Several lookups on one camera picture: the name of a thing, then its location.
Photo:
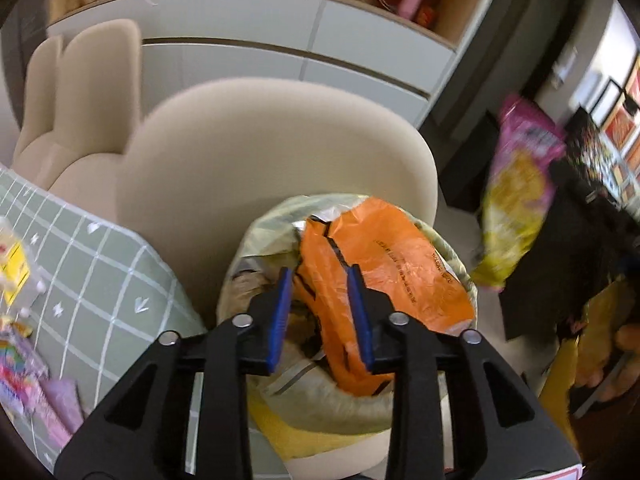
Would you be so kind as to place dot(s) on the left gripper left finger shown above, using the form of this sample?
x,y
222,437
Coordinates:
x,y
139,429

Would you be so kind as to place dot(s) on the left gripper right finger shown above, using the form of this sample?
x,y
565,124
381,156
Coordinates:
x,y
459,410

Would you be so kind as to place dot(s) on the purple snack bag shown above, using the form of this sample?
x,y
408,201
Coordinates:
x,y
59,409

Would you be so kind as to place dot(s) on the pink yellow chip bag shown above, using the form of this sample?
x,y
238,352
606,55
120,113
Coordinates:
x,y
519,189

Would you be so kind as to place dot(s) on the pink cartoon snack bag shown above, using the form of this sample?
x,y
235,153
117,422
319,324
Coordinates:
x,y
22,369

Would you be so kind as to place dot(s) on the orange snack bag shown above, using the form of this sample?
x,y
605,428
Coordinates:
x,y
396,255

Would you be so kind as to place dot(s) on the right hand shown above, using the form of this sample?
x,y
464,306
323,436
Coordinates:
x,y
627,339

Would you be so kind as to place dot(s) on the green checked tablecloth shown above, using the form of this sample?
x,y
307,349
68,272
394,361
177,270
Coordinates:
x,y
109,295

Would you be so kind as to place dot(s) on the white yellow toy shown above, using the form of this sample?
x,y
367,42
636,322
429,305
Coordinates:
x,y
22,282

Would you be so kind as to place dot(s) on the beige chair near bin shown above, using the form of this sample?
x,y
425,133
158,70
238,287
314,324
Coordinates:
x,y
210,160

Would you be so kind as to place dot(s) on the wooden shelf cabinet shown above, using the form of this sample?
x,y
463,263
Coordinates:
x,y
352,45

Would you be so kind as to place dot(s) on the beige middle chair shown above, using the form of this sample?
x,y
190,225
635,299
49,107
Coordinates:
x,y
82,103

